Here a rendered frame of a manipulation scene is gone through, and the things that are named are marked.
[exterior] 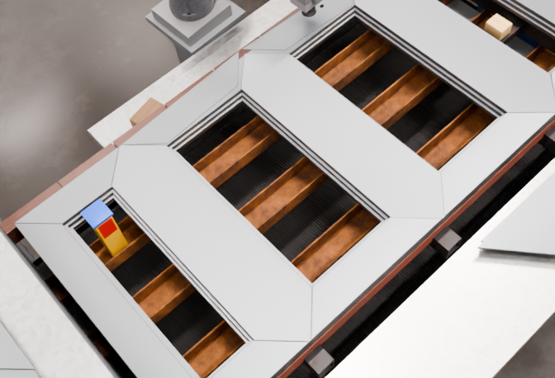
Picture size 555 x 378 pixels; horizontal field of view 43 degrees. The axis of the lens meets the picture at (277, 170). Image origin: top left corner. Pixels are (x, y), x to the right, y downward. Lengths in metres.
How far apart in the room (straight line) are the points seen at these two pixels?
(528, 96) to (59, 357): 1.33
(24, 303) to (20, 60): 2.04
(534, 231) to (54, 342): 1.15
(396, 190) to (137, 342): 0.72
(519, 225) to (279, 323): 0.65
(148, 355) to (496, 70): 1.18
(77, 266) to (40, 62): 1.77
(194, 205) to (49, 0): 2.08
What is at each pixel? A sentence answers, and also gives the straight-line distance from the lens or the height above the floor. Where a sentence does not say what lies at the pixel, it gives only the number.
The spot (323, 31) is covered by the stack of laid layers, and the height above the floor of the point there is 0.84.
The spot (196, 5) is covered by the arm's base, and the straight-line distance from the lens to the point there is 2.33.
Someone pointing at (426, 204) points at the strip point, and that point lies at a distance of 1.79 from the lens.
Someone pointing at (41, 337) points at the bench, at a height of 1.05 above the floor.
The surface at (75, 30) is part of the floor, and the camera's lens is 3.51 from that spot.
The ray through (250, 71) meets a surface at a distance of 2.03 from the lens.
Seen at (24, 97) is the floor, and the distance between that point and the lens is 3.33.
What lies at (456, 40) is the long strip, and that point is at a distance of 2.11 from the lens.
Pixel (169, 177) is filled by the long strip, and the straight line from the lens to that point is 1.87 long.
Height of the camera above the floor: 2.41
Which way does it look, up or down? 58 degrees down
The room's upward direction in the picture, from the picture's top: 8 degrees counter-clockwise
